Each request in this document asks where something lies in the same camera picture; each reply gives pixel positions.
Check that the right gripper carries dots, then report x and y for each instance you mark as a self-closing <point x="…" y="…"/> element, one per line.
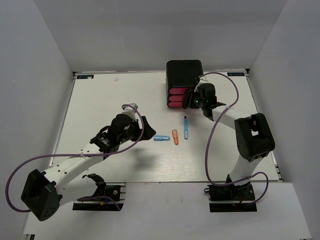
<point x="191" y="95"/>

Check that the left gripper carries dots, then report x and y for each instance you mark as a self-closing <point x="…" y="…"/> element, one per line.
<point x="148" y="132"/>

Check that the blue utility knife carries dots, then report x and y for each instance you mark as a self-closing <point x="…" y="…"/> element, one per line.
<point x="185" y="128"/>

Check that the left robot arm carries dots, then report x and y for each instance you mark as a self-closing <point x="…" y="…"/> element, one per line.
<point x="44" y="192"/>

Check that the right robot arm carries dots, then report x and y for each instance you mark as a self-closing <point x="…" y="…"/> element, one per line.
<point x="254" y="140"/>

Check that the blue correction tape case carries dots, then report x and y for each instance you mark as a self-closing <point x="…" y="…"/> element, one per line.
<point x="161" y="138"/>

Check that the pink bottom drawer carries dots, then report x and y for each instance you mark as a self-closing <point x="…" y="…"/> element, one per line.
<point x="175" y="104"/>

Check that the black drawer cabinet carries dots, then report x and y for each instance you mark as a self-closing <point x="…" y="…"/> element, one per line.
<point x="182" y="73"/>

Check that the orange correction tape case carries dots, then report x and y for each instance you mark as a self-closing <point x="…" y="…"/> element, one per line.
<point x="175" y="137"/>

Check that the right corner label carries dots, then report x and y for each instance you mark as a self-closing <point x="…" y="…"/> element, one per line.
<point x="235" y="74"/>

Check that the corner label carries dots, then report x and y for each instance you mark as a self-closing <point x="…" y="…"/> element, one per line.
<point x="235" y="74"/>
<point x="84" y="77"/>

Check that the left corner label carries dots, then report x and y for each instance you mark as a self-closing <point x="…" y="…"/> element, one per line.
<point x="84" y="77"/>

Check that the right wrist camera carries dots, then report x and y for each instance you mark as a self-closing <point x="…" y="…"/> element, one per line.
<point x="200" y="81"/>

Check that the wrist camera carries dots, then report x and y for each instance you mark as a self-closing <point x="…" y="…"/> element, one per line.
<point x="200" y="81"/>
<point x="130" y="110"/>

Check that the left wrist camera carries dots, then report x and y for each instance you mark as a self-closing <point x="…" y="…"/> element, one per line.
<point x="130" y="110"/>

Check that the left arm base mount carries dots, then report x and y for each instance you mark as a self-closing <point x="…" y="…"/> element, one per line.
<point x="109" y="197"/>

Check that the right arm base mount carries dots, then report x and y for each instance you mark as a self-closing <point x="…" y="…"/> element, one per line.
<point x="231" y="199"/>

